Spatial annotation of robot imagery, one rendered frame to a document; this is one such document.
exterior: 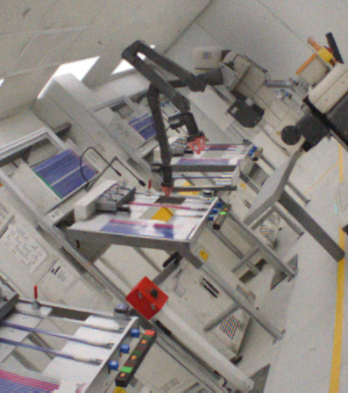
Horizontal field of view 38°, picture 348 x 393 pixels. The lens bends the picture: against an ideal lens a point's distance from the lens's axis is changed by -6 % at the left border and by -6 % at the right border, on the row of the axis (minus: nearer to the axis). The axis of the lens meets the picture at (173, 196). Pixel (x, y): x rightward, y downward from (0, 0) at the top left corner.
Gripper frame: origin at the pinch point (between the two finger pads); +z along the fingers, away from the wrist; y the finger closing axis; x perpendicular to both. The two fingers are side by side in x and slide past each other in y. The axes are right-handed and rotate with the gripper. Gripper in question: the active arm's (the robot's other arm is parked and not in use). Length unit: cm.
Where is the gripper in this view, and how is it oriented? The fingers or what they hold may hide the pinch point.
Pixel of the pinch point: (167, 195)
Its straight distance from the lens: 336.8
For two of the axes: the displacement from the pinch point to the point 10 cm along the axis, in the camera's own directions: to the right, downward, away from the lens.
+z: 0.1, 9.4, 3.5
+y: -2.9, 3.4, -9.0
